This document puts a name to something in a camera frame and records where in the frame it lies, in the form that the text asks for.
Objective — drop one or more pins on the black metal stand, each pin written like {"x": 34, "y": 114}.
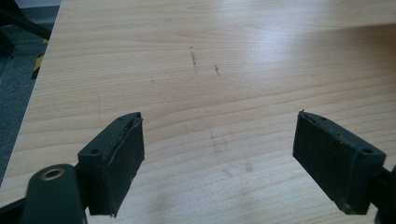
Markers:
{"x": 18, "y": 25}

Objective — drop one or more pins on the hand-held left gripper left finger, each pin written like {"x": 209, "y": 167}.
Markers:
{"x": 112, "y": 161}

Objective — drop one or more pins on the yellow black striped tape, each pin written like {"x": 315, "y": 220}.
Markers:
{"x": 38, "y": 63}

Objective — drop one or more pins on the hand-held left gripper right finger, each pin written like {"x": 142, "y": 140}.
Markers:
{"x": 336, "y": 165}

